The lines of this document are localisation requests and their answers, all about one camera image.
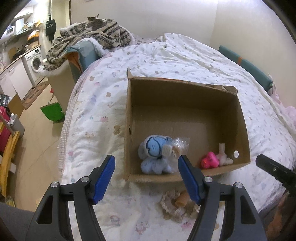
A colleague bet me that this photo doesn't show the tabby cat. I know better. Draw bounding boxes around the tabby cat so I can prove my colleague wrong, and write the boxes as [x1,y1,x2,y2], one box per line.
[85,14,106,32]

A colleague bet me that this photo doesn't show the dark hanging garment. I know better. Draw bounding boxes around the dark hanging garment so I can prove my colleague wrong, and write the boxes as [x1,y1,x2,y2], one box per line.
[45,19,57,41]

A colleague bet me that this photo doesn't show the grey trouser leg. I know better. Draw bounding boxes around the grey trouser leg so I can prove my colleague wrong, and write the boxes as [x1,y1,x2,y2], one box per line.
[0,202,34,240]

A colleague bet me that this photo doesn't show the grey small trash bin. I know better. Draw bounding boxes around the grey small trash bin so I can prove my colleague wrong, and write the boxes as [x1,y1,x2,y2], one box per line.
[8,113,25,138]

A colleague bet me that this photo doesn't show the teal cushion at bed foot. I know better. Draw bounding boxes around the teal cushion at bed foot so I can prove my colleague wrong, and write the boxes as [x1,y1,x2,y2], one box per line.
[65,40,101,82]

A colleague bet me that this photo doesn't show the teal bolster by wall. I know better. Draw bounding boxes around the teal bolster by wall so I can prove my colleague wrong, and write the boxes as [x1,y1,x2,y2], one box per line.
[218,45,273,92]

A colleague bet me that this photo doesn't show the person's right hand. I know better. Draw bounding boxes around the person's right hand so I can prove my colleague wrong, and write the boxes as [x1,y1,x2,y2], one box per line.
[266,192,294,240]

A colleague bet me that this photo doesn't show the patterned knit blanket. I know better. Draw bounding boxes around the patterned knit blanket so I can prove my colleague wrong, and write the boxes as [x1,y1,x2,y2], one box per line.
[43,19,135,74]

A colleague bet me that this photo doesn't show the beige lace scrunchie with card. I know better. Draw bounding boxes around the beige lace scrunchie with card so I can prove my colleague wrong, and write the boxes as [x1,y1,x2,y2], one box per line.
[160,190,200,223]

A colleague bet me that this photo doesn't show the blue whale plush scrunchie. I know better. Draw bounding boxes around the blue whale plush scrunchie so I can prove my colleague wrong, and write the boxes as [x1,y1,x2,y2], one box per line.
[137,135,175,175]

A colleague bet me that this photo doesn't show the white washing machine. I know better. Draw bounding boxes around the white washing machine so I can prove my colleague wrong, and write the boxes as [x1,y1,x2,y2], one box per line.
[22,47,43,88]

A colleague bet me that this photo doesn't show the brown door mat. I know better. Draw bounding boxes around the brown door mat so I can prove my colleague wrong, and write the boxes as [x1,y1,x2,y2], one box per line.
[22,80,49,109]

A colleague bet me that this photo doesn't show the pink soft toy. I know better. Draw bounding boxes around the pink soft toy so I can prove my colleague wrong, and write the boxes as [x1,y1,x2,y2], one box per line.
[200,152,219,169]

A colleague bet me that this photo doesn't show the white kitchen cabinet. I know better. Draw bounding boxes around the white kitchen cabinet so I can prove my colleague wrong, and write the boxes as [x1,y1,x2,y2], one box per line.
[1,59,32,100]

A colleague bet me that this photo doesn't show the green plastic bin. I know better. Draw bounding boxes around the green plastic bin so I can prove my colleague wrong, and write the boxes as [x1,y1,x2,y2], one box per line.
[40,102,65,122]

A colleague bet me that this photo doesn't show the clear plastic packaged hair accessory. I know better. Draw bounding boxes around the clear plastic packaged hair accessory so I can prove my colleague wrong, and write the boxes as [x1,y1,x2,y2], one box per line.
[161,137,190,162]

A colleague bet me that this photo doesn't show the brown cardboard box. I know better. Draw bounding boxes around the brown cardboard box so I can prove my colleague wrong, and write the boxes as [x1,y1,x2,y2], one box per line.
[123,73,250,183]

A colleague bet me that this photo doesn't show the white frilly socks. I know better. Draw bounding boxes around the white frilly socks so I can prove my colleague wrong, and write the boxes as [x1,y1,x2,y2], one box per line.
[216,143,233,166]

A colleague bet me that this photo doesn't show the yellow wooden chair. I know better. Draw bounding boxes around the yellow wooden chair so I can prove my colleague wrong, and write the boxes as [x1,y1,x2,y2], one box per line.
[1,131,20,198]

